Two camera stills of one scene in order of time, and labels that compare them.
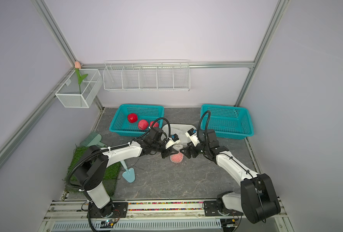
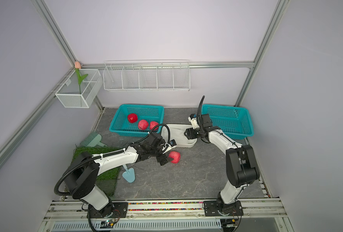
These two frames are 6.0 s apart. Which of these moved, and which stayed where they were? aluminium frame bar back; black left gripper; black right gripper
Moved: black left gripper; black right gripper
Stayed: aluminium frame bar back
